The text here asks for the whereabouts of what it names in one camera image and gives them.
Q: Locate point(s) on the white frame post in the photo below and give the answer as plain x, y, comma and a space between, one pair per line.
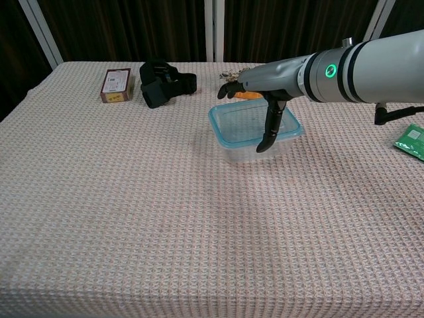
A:
214, 30
381, 16
41, 33

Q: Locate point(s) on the green snack packet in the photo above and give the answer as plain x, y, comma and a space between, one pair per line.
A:
412, 140

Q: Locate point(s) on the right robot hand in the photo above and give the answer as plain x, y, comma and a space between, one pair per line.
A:
275, 77

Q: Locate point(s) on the blue plastic lid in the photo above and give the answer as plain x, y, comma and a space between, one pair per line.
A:
238, 124

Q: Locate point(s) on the beige waffle tablecloth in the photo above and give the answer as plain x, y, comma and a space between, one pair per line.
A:
132, 215

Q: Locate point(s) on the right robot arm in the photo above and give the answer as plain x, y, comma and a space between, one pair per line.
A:
374, 69

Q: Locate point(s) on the orange tape measure with keyring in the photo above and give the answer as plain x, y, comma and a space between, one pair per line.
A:
248, 95

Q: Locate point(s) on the clear plastic container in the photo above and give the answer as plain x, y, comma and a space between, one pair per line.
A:
245, 155

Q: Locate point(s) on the dark brown curtain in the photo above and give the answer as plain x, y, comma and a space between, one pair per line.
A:
16, 59
291, 30
132, 30
409, 15

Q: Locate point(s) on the small brown cardboard box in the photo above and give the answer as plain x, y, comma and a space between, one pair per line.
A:
116, 84

